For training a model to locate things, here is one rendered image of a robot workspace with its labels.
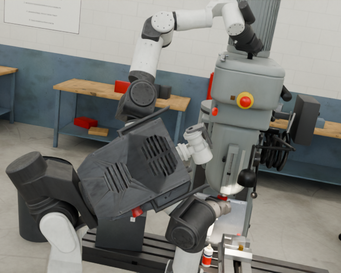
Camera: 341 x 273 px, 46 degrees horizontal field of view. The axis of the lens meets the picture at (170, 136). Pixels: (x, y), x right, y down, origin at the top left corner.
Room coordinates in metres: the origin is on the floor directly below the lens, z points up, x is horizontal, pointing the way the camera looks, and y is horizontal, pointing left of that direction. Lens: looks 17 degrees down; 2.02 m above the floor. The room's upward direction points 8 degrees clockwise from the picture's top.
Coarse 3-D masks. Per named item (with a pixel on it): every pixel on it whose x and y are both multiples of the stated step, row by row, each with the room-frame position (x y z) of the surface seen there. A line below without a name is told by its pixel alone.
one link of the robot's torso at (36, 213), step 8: (56, 200) 1.10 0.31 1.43; (40, 208) 1.07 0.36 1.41; (48, 208) 1.08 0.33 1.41; (56, 208) 1.09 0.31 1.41; (64, 208) 1.10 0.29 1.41; (72, 208) 1.13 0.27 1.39; (32, 216) 1.09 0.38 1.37; (40, 216) 1.08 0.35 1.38; (72, 216) 1.10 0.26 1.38; (72, 224) 1.10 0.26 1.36; (40, 232) 1.08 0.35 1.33
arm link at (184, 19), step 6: (174, 12) 1.46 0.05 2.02; (180, 12) 1.45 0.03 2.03; (186, 12) 1.46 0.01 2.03; (192, 12) 1.46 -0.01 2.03; (198, 12) 1.46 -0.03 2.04; (204, 12) 1.47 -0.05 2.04; (174, 18) 1.44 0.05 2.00; (180, 18) 1.44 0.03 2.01; (186, 18) 1.45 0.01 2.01; (192, 18) 1.45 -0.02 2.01; (198, 18) 1.46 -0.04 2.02; (204, 18) 1.46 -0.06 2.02; (174, 24) 1.44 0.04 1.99; (180, 24) 1.44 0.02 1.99; (186, 24) 1.45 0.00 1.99; (192, 24) 1.46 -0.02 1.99; (198, 24) 1.46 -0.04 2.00; (204, 24) 1.47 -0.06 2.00; (180, 30) 1.47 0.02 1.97; (162, 36) 1.41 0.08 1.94; (168, 36) 1.43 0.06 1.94; (168, 42) 1.47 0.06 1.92
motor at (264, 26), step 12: (240, 0) 1.87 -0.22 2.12; (252, 0) 1.83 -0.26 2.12; (264, 0) 1.82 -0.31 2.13; (276, 0) 1.85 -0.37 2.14; (264, 12) 1.82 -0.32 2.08; (276, 12) 1.86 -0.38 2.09; (252, 24) 1.82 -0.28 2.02; (264, 24) 1.83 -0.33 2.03; (264, 36) 1.83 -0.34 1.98; (228, 48) 1.89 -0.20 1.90; (264, 48) 1.84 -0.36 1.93
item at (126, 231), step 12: (132, 216) 1.63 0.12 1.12; (144, 216) 1.64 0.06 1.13; (96, 228) 1.63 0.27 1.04; (108, 228) 1.63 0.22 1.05; (120, 228) 1.63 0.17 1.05; (132, 228) 1.63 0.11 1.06; (144, 228) 1.64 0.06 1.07; (96, 240) 1.63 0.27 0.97; (108, 240) 1.63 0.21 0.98; (120, 240) 1.63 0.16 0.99; (132, 240) 1.63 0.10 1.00
